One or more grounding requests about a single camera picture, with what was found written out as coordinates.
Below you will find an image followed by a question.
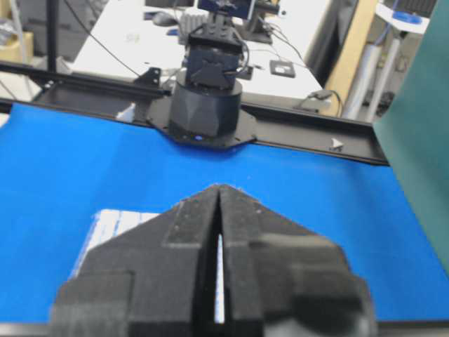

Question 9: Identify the black small box on desk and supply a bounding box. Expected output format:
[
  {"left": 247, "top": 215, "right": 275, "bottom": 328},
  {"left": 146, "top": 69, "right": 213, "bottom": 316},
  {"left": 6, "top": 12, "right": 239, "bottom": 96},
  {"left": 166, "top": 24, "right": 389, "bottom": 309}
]
[{"left": 269, "top": 60, "right": 296, "bottom": 78}]

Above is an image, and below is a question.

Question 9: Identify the white background desk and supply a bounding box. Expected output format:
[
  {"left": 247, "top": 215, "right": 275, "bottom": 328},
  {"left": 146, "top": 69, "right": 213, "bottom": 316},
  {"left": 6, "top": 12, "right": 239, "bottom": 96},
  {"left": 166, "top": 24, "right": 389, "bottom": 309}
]
[{"left": 72, "top": 1, "right": 322, "bottom": 107}]

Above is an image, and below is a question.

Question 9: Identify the black aluminium frame rail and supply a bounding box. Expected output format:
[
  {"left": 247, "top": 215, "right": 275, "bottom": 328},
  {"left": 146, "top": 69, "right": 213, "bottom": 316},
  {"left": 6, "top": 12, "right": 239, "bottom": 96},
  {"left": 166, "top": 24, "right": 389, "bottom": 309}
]
[{"left": 1, "top": 62, "right": 388, "bottom": 166}]

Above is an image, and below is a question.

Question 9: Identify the black vertical pole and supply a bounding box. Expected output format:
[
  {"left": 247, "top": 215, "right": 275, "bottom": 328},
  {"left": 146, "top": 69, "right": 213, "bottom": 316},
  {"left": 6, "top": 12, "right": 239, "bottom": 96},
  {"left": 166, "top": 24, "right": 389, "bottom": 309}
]
[{"left": 46, "top": 0, "right": 59, "bottom": 73}]

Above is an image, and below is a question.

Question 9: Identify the blue table cloth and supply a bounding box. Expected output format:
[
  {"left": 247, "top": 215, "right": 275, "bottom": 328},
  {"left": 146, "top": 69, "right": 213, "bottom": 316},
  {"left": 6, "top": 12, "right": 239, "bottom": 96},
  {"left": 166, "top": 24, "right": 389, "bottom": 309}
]
[{"left": 1, "top": 105, "right": 448, "bottom": 323}]

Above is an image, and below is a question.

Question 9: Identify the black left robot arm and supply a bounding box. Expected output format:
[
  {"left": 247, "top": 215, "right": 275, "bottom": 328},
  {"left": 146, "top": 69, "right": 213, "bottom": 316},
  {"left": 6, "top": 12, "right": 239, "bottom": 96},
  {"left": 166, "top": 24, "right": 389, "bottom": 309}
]
[{"left": 147, "top": 1, "right": 257, "bottom": 150}]

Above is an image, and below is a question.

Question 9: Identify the black computer mouse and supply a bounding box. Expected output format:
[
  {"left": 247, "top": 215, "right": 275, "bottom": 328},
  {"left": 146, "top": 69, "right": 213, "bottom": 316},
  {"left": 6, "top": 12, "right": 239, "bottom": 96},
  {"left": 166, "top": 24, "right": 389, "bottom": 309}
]
[{"left": 152, "top": 12, "right": 177, "bottom": 27}]

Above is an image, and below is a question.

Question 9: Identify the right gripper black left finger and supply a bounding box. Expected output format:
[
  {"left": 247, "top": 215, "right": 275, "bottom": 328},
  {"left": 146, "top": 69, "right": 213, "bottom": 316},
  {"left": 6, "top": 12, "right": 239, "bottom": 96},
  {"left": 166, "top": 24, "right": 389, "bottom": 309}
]
[{"left": 51, "top": 185, "right": 221, "bottom": 337}]

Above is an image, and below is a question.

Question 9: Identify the white blue-striped towel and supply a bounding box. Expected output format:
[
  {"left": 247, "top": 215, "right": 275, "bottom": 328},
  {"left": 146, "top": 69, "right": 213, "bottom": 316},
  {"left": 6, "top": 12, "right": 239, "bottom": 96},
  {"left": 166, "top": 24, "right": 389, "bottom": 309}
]
[{"left": 72, "top": 209, "right": 225, "bottom": 324}]

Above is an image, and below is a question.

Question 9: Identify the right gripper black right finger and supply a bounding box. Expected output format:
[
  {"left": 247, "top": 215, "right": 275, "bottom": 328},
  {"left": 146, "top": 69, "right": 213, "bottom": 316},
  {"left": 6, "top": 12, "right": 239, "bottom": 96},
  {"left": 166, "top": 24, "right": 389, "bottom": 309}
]
[{"left": 219, "top": 185, "right": 377, "bottom": 336}]

